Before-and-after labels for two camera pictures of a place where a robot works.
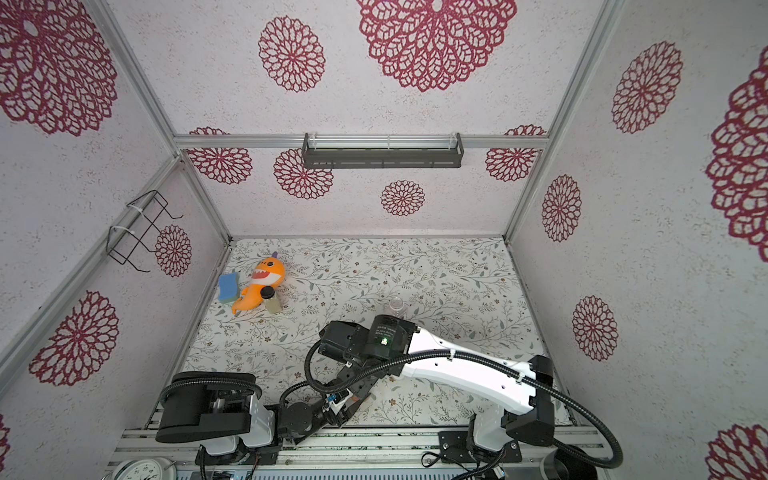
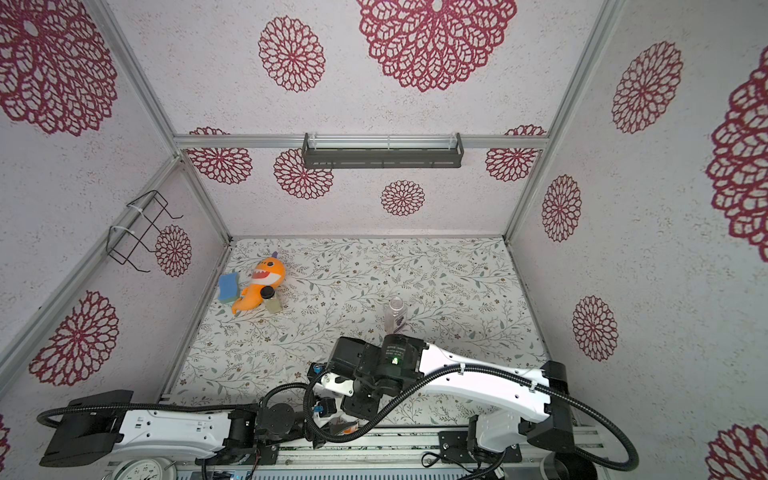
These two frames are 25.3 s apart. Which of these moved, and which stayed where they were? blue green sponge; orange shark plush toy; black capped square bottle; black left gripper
Moved: black left gripper
Stayed: blue green sponge; black capped square bottle; orange shark plush toy
